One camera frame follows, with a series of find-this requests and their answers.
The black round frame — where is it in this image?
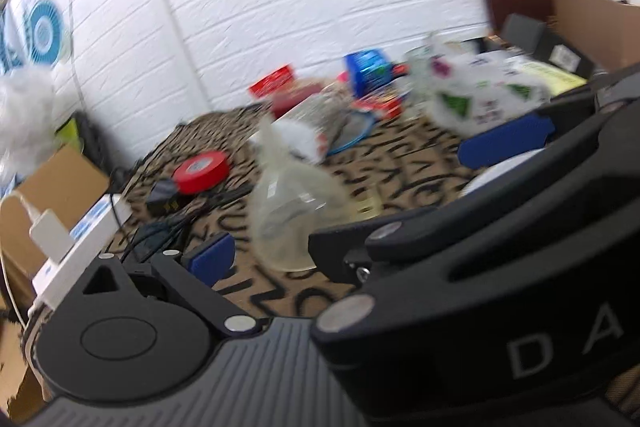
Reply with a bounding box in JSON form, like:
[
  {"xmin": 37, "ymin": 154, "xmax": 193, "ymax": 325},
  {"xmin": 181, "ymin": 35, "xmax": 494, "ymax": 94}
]
[{"xmin": 75, "ymin": 109, "xmax": 118, "ymax": 178}]

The clear plastic flask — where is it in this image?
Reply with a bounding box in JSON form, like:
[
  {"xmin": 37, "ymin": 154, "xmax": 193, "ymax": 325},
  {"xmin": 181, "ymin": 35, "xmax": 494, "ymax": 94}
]
[{"xmin": 249, "ymin": 114, "xmax": 353, "ymax": 273}]

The white power strip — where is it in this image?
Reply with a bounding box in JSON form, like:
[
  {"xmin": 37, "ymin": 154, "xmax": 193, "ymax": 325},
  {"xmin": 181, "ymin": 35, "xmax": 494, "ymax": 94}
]
[{"xmin": 31, "ymin": 193, "xmax": 132, "ymax": 308}]

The letter print brown blanket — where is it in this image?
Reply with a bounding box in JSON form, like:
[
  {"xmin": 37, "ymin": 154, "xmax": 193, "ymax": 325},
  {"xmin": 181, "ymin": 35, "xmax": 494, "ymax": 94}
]
[{"xmin": 107, "ymin": 107, "xmax": 501, "ymax": 323}]

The blue white fan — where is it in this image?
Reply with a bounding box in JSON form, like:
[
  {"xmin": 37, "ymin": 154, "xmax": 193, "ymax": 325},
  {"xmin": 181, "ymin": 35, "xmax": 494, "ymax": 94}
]
[{"xmin": 0, "ymin": 0, "xmax": 73, "ymax": 72}]

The black power adapter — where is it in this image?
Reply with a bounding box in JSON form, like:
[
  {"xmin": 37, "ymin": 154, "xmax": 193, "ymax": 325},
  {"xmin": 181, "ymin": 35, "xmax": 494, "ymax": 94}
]
[{"xmin": 146, "ymin": 179, "xmax": 183, "ymax": 217}]

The blue box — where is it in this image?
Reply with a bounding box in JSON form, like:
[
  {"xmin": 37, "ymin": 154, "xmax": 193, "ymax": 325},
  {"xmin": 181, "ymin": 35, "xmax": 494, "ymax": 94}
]
[{"xmin": 344, "ymin": 48, "xmax": 396, "ymax": 98}]

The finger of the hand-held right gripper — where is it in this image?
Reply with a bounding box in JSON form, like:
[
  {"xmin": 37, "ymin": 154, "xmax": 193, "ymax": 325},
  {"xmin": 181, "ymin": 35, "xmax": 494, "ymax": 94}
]
[
  {"xmin": 307, "ymin": 107, "xmax": 640, "ymax": 289},
  {"xmin": 458, "ymin": 63, "xmax": 640, "ymax": 168}
]

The small red white box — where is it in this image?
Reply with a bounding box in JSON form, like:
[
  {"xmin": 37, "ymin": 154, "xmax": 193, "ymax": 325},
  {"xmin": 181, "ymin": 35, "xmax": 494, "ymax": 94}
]
[{"xmin": 350, "ymin": 94, "xmax": 406, "ymax": 121}]

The herb sachet with floral base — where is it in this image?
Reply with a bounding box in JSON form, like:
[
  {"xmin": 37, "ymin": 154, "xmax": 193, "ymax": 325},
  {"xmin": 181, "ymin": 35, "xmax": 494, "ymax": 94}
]
[{"xmin": 272, "ymin": 89, "xmax": 358, "ymax": 162}]

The yellow green medicine box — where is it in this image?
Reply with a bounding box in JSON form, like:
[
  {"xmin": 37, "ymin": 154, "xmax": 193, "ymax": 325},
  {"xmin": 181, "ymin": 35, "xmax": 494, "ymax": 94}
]
[{"xmin": 505, "ymin": 57, "xmax": 587, "ymax": 98}]

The red tape roll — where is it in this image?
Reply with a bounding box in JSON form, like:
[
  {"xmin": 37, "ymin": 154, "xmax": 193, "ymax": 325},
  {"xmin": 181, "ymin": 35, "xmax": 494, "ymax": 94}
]
[{"xmin": 172, "ymin": 149, "xmax": 232, "ymax": 195}]

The printed clear plastic bag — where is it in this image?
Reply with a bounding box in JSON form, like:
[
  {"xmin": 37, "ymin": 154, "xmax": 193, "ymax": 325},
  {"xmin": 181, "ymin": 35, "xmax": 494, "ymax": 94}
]
[{"xmin": 407, "ymin": 32, "xmax": 551, "ymax": 140}]

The white plastic bag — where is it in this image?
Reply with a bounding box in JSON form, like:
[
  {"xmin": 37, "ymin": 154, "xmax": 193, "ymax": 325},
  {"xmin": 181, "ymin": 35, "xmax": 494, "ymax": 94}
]
[{"xmin": 0, "ymin": 67, "xmax": 58, "ymax": 188}]

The blue rimmed round lid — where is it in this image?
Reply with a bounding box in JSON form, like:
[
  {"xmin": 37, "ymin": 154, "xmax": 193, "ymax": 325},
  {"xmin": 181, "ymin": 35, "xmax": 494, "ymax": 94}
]
[{"xmin": 327, "ymin": 112, "xmax": 376, "ymax": 155}]

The small cardboard box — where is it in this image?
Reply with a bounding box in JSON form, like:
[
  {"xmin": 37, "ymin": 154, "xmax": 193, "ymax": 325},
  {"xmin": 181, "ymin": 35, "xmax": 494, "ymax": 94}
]
[{"xmin": 0, "ymin": 144, "xmax": 111, "ymax": 313}]

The green packet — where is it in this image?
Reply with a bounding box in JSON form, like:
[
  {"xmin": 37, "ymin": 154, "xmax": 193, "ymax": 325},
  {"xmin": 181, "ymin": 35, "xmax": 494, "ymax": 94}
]
[{"xmin": 55, "ymin": 117, "xmax": 83, "ymax": 152}]

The large cardboard box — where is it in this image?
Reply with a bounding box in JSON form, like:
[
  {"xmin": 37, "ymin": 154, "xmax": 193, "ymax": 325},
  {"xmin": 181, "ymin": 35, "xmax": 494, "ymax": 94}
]
[{"xmin": 550, "ymin": 0, "xmax": 640, "ymax": 72}]

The white charger plug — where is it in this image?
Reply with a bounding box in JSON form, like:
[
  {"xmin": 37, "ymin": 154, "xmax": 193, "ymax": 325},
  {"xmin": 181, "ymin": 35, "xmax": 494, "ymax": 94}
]
[{"xmin": 29, "ymin": 209, "xmax": 73, "ymax": 264}]

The black box with barcode label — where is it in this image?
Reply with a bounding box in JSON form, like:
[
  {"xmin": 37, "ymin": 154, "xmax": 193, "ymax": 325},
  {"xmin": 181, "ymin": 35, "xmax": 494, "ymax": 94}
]
[{"xmin": 532, "ymin": 29, "xmax": 598, "ymax": 76}]

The clear packet with red label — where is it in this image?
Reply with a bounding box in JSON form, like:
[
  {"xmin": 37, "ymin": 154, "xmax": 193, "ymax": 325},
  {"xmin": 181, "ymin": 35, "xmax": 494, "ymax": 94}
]
[{"xmin": 248, "ymin": 64, "xmax": 297, "ymax": 100}]

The dark red booklet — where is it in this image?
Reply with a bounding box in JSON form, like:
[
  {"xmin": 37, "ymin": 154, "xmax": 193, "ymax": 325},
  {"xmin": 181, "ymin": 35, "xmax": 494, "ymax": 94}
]
[{"xmin": 270, "ymin": 79, "xmax": 331, "ymax": 118}]

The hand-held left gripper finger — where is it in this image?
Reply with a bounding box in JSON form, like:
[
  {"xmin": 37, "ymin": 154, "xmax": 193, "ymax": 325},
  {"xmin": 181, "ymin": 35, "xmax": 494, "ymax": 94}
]
[{"xmin": 74, "ymin": 232, "xmax": 260, "ymax": 340}]

